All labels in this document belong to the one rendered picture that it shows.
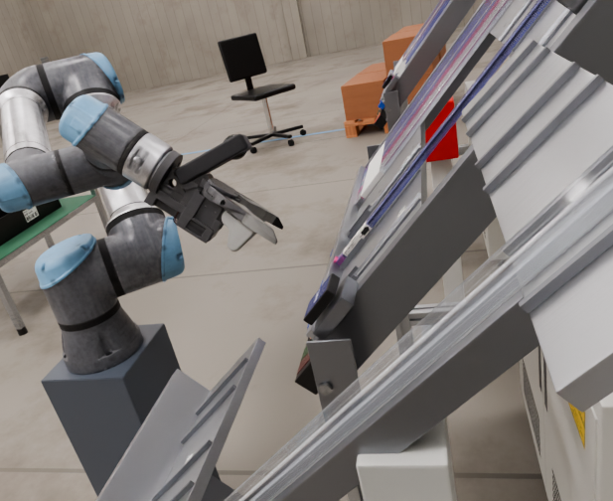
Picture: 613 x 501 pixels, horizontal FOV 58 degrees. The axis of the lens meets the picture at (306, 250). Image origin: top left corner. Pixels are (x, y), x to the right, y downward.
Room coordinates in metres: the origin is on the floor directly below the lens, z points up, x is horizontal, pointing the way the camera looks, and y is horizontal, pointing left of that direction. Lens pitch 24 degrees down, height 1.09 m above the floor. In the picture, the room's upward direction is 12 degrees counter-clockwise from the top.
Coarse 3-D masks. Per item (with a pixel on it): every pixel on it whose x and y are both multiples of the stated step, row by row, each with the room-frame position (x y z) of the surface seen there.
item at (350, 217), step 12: (360, 168) 1.19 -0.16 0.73; (360, 180) 1.12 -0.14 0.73; (348, 204) 0.99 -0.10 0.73; (348, 216) 0.93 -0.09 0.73; (348, 228) 0.88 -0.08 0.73; (336, 240) 0.84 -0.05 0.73; (348, 240) 0.84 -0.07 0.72; (336, 252) 0.78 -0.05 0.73; (336, 264) 0.75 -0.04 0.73; (324, 276) 0.72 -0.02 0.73; (312, 336) 0.57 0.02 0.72
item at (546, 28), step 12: (516, 0) 0.89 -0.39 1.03; (528, 0) 0.79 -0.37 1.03; (552, 0) 0.66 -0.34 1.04; (516, 12) 0.82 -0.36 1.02; (528, 12) 0.75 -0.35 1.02; (552, 12) 0.63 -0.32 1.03; (564, 12) 0.58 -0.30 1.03; (504, 24) 0.85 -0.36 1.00; (516, 24) 0.77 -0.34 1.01; (540, 24) 0.64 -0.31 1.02; (552, 24) 0.58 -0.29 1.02; (564, 24) 0.55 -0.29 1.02; (504, 36) 0.78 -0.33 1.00; (528, 36) 0.66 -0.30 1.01; (540, 36) 0.61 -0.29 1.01; (552, 36) 0.56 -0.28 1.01; (516, 48) 0.67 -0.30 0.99
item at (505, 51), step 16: (544, 0) 0.67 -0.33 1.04; (528, 16) 0.67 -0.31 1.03; (512, 48) 0.68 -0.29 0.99; (496, 64) 0.68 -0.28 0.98; (480, 80) 0.69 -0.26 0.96; (464, 96) 0.70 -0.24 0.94; (448, 128) 0.70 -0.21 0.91; (432, 144) 0.71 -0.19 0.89; (416, 160) 0.71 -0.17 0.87; (400, 176) 0.73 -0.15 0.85; (384, 208) 0.73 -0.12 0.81; (368, 224) 0.73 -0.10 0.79
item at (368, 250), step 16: (416, 144) 0.86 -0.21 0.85; (400, 160) 0.90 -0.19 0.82; (384, 176) 0.95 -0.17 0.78; (416, 176) 0.71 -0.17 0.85; (384, 192) 0.83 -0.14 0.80; (400, 192) 0.73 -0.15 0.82; (416, 192) 0.65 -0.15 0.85; (368, 208) 0.86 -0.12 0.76; (400, 208) 0.67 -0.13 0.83; (416, 208) 0.59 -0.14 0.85; (384, 224) 0.69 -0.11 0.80; (400, 224) 0.61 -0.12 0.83; (368, 240) 0.72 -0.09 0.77; (384, 240) 0.63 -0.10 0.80; (352, 256) 0.74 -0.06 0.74; (368, 256) 0.64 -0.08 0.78; (352, 272) 0.65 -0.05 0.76
